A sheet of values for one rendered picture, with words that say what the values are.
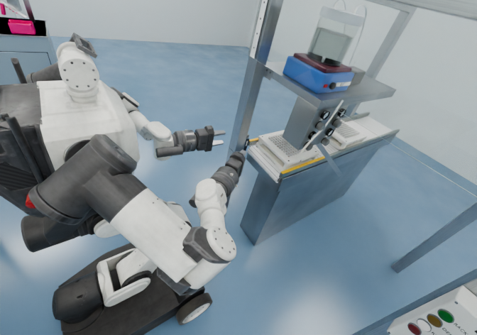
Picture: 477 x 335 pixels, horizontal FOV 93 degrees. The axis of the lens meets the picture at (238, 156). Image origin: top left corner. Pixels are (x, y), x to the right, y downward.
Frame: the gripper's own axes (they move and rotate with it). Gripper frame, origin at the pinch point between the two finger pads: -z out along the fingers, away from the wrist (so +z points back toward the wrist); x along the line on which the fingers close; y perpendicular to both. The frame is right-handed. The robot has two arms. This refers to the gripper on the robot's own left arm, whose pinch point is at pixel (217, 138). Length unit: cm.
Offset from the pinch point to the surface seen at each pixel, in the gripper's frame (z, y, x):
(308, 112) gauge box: -27.6, 17.0, -21.1
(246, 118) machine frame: -19.7, -11.0, -1.9
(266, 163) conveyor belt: -28.7, 4.4, 16.8
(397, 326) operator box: -25, 80, 10
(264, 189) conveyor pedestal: -39, 0, 45
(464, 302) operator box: -26, 82, -11
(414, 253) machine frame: -140, 66, 72
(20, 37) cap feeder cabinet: 103, -198, 25
